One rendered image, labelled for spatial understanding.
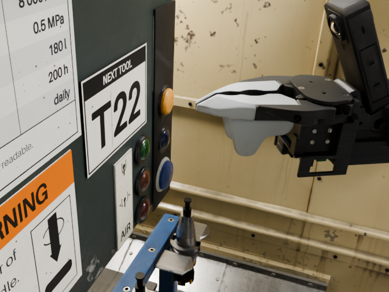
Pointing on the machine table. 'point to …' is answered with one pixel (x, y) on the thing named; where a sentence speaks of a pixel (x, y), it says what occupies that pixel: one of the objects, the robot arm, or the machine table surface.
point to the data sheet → (36, 86)
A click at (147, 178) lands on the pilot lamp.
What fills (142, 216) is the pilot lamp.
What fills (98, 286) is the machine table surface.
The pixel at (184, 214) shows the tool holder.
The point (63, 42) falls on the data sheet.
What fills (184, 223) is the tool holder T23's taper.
